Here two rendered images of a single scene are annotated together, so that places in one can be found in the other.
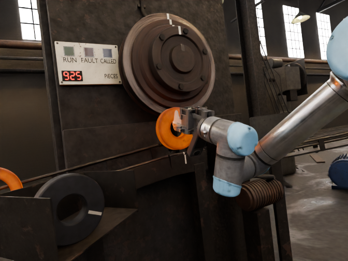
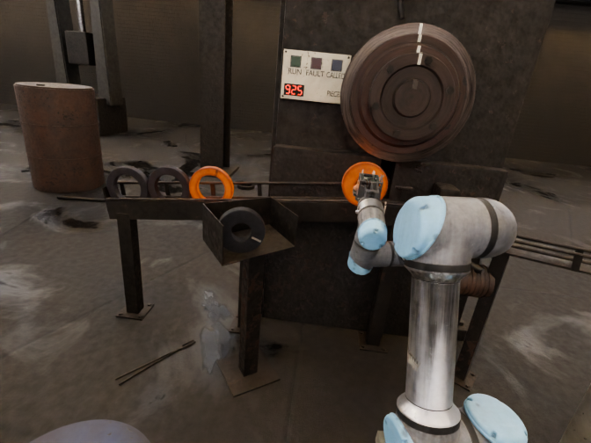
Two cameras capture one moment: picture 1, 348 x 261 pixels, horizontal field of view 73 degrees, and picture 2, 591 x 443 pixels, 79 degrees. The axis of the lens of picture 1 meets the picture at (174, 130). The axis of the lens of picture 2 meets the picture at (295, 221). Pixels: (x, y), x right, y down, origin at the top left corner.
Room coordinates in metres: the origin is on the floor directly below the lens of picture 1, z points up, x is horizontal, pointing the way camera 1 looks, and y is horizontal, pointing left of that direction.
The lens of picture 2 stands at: (-0.28, -0.44, 1.15)
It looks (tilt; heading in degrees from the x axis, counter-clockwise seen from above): 22 degrees down; 31
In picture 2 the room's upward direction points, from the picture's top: 6 degrees clockwise
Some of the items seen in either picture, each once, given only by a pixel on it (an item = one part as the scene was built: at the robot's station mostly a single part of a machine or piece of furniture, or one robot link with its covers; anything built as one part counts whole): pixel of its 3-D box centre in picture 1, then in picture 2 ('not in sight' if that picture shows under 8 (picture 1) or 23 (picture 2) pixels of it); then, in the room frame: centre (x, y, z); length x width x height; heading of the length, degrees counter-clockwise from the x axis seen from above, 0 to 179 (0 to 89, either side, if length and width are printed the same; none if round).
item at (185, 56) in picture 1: (180, 60); (410, 98); (1.02, -0.06, 1.11); 0.28 x 0.06 x 0.28; 118
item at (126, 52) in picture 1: (170, 67); (404, 97); (1.10, -0.02, 1.11); 0.47 x 0.06 x 0.47; 118
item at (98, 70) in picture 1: (89, 64); (315, 76); (1.04, 0.33, 1.15); 0.26 x 0.02 x 0.18; 118
